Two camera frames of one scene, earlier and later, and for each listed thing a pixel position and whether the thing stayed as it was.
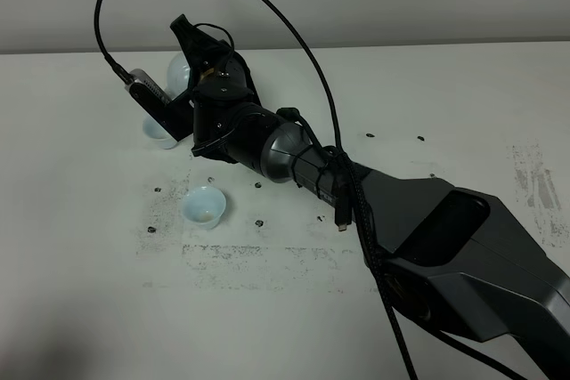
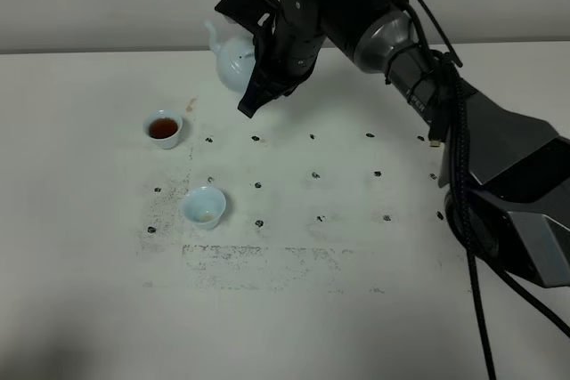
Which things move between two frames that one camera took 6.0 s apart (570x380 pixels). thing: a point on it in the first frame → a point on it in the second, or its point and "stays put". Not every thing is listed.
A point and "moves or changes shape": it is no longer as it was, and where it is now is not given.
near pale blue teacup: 202,207 stays put
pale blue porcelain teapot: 178,76 moves or changes shape
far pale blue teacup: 152,130 stays put
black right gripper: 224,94 → 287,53
